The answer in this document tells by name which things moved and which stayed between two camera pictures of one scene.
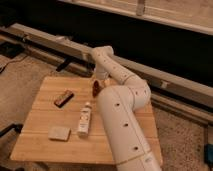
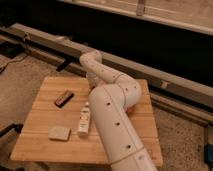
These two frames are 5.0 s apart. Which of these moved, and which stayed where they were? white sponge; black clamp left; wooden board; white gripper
Moved: white gripper
Stayed: black clamp left; wooden board; white sponge
